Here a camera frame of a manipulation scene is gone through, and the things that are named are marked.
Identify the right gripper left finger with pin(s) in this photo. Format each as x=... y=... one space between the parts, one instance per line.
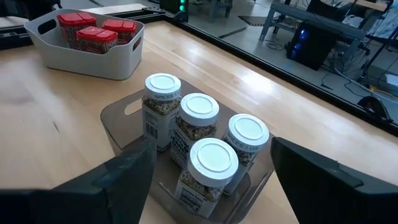
x=77 y=202

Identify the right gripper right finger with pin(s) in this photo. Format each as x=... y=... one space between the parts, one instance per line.
x=335 y=199

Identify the white-lid spice jar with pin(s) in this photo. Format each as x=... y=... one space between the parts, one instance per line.
x=213 y=161
x=162 y=85
x=199 y=109
x=248 y=130

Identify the red-lid spice tin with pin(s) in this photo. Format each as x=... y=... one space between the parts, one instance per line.
x=96 y=39
x=76 y=23
x=121 y=29

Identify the smoked translucent plastic bin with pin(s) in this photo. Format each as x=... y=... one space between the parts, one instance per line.
x=124 y=130

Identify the light grey plastic bin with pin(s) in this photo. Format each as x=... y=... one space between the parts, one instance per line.
x=93 y=65

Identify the black computer tower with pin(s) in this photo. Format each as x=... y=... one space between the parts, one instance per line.
x=317 y=49

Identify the grey metal bench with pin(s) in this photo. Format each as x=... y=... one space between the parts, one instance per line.
x=311 y=19

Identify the dark floor mat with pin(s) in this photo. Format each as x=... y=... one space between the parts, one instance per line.
x=255 y=21

